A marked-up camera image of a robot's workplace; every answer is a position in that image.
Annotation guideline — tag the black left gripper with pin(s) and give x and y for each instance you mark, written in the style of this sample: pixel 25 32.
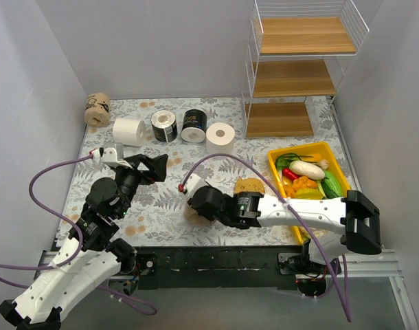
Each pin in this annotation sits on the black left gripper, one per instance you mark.
pixel 143 165

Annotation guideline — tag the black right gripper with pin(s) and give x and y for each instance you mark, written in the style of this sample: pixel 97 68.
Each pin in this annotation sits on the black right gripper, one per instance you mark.
pixel 189 213

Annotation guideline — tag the brown roll barcode label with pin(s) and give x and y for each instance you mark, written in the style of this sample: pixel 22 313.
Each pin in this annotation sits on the brown roll barcode label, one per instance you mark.
pixel 193 218

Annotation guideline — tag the white paper roll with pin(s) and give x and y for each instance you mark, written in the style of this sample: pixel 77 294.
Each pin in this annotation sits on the white paper roll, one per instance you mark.
pixel 129 132
pixel 220 138

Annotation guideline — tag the brown roll cartoon print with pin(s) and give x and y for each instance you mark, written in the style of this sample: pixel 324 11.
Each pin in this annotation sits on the brown roll cartoon print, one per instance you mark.
pixel 97 112

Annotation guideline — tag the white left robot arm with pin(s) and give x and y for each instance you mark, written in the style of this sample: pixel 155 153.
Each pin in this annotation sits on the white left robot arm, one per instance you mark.
pixel 90 254

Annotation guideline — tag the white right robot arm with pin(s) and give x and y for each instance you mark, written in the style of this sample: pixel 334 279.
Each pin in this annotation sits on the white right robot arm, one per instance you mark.
pixel 351 223

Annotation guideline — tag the white paper roll lying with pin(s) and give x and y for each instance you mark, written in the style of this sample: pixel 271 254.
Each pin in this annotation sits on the white paper roll lying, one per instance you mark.
pixel 129 132

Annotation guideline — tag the black wrapped roll left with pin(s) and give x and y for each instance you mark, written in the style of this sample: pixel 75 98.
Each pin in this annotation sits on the black wrapped roll left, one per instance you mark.
pixel 164 126

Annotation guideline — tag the black wrapped roll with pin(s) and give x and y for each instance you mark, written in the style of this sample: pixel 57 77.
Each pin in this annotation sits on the black wrapped roll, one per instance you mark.
pixel 164 126
pixel 194 126

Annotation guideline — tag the slice of brown bread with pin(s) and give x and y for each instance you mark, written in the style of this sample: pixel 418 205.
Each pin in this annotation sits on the slice of brown bread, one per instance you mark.
pixel 249 185

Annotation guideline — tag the black wrapped roll right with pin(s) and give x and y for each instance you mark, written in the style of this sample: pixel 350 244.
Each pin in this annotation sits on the black wrapped roll right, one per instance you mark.
pixel 194 126

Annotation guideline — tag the floral patterned table mat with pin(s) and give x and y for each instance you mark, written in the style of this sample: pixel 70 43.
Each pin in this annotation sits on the floral patterned table mat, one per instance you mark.
pixel 156 214

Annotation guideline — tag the red chili pepper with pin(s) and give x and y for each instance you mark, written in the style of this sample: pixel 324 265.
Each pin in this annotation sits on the red chili pepper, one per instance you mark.
pixel 286 172

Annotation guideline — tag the green leafy vegetable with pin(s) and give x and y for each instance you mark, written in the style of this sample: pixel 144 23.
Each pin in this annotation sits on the green leafy vegetable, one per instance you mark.
pixel 283 161

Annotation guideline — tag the yellow green starfruit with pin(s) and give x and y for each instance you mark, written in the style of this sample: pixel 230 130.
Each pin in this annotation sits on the yellow green starfruit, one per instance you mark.
pixel 308 193

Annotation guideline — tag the orange bell pepper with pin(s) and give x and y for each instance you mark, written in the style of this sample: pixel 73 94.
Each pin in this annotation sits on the orange bell pepper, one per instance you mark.
pixel 304 182

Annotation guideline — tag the white radish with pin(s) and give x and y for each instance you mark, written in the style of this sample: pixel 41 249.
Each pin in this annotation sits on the white radish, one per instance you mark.
pixel 302 168

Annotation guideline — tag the yellow plastic tray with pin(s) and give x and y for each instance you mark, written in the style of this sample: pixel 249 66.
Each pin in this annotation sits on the yellow plastic tray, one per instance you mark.
pixel 315 152

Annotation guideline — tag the garlic bulb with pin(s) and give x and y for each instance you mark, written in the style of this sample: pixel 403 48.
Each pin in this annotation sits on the garlic bulb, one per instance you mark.
pixel 323 164

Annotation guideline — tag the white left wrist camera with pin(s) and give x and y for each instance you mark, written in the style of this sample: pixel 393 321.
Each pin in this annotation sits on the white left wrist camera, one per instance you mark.
pixel 111 154

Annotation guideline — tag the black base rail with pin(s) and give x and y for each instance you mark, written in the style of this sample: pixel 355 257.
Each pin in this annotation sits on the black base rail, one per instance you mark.
pixel 213 267

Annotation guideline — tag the white wire wooden shelf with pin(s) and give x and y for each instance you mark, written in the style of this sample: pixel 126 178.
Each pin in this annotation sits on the white wire wooden shelf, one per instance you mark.
pixel 296 50

